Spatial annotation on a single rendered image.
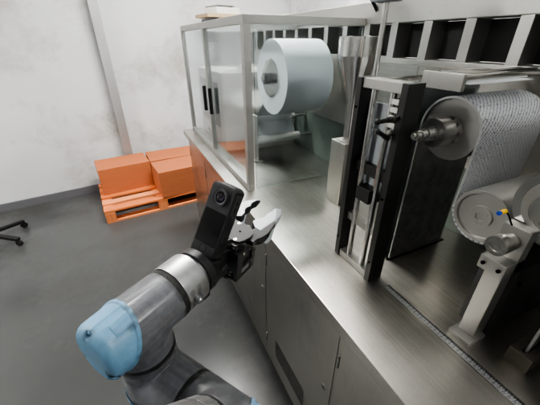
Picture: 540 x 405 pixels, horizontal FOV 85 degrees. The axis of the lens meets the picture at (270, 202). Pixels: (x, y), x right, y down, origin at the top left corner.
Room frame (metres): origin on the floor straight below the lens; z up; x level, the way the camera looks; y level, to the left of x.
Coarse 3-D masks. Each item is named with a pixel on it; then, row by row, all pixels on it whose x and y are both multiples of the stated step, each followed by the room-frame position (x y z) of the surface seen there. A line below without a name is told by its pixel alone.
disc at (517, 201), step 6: (528, 180) 0.51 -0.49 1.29; (534, 180) 0.50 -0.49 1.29; (522, 186) 0.51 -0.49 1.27; (528, 186) 0.50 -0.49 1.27; (516, 192) 0.52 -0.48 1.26; (522, 192) 0.51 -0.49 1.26; (516, 198) 0.51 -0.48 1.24; (522, 198) 0.50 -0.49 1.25; (516, 204) 0.51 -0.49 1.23; (516, 210) 0.51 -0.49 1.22; (516, 216) 0.50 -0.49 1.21; (522, 222) 0.49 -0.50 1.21
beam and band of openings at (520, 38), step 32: (416, 0) 1.24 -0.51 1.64; (448, 0) 1.13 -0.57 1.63; (480, 0) 1.04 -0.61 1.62; (512, 0) 0.95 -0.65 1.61; (416, 32) 1.31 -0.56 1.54; (448, 32) 1.19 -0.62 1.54; (480, 32) 1.04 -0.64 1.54; (512, 32) 1.00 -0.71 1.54; (448, 64) 1.08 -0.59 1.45; (480, 64) 0.98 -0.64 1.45; (512, 64) 0.91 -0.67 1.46
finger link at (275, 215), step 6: (276, 210) 0.48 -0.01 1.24; (264, 216) 0.46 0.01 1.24; (270, 216) 0.46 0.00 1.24; (276, 216) 0.46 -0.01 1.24; (258, 222) 0.44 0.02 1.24; (264, 222) 0.44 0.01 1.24; (270, 222) 0.44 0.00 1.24; (276, 222) 0.45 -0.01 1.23; (252, 228) 0.43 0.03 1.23; (258, 228) 0.42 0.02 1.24; (270, 234) 0.46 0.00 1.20
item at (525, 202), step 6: (534, 186) 0.49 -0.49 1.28; (528, 192) 0.50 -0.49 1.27; (534, 192) 0.49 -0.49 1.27; (528, 198) 0.50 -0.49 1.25; (534, 198) 0.49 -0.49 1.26; (522, 204) 0.50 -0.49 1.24; (528, 204) 0.49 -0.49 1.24; (522, 210) 0.50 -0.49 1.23; (522, 216) 0.49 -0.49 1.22; (528, 216) 0.48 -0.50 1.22; (528, 222) 0.48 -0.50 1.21; (534, 228) 0.47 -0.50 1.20
